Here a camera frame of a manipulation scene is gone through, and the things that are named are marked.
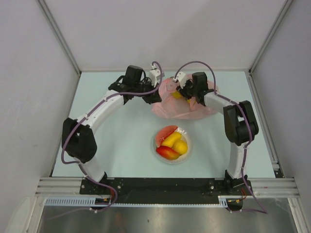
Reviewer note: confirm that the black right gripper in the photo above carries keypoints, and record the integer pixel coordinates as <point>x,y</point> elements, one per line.
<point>183,91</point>

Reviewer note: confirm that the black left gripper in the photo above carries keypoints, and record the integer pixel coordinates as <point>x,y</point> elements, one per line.
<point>153,97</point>

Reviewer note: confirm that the pink plastic bag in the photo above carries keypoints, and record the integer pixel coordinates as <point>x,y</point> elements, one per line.
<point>171,108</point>

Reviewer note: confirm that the fake watermelon slice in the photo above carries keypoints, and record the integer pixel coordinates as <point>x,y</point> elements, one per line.
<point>164,133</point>

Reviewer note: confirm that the yellow fake mango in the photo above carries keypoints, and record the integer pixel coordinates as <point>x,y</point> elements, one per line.
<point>170,140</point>

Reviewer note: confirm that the red fake mango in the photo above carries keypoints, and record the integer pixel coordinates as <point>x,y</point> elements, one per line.
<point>167,153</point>

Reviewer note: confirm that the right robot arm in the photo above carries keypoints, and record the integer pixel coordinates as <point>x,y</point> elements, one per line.
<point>239,120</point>

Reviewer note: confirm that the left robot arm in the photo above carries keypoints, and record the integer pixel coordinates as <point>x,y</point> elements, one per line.
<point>78,135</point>

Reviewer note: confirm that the yellow fake fruit in bag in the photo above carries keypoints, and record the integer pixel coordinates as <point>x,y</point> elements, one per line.
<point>177,95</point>

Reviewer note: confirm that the white paper plate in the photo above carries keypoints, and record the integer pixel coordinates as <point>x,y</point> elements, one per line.
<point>185,137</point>

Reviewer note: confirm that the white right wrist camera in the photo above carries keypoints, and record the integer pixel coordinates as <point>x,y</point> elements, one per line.
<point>180,78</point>

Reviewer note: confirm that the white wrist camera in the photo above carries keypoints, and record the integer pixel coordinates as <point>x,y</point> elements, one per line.
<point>154,76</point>
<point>180,78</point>

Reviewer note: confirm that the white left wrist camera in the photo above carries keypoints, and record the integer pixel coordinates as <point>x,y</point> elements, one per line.
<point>154,76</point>

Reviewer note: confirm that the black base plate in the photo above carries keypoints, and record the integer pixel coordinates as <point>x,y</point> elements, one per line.
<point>174,191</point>

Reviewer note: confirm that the aluminium frame rail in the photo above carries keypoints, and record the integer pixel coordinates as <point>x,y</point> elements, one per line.
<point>58,34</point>

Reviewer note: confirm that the white cable duct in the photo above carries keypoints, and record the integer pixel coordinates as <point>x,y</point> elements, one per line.
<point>77,201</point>

